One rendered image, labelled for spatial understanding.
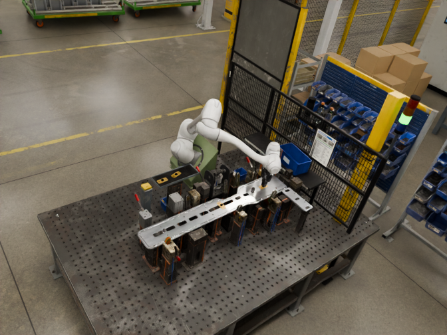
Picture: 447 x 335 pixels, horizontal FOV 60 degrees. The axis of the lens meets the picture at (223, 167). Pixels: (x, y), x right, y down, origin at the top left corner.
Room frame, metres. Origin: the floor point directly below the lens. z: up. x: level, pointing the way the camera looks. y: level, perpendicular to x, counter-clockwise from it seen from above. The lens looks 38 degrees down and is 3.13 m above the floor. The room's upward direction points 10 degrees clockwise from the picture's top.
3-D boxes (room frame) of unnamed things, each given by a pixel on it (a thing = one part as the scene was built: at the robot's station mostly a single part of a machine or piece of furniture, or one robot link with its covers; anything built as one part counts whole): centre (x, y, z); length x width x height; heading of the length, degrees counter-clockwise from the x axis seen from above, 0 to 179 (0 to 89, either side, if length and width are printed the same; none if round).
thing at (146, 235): (2.24, -0.03, 1.00); 1.38 x 0.22 x 0.02; 134
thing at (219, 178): (2.48, 0.04, 0.94); 0.18 x 0.13 x 0.49; 134
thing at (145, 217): (1.97, 0.50, 0.88); 0.11 x 0.10 x 0.36; 44
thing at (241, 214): (2.18, -0.20, 0.87); 0.12 x 0.09 x 0.35; 44
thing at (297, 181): (2.69, -0.66, 0.88); 0.08 x 0.08 x 0.36; 44
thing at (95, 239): (2.38, -0.06, 0.68); 2.56 x 1.61 x 0.04; 133
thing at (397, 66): (6.66, -2.63, 0.52); 1.20 x 0.80 x 1.05; 130
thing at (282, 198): (2.51, -0.55, 0.84); 0.11 x 0.10 x 0.28; 44
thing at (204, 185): (2.38, 0.12, 0.89); 0.13 x 0.11 x 0.38; 44
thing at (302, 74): (5.31, -0.53, 0.65); 1.00 x 0.50 x 1.30; 43
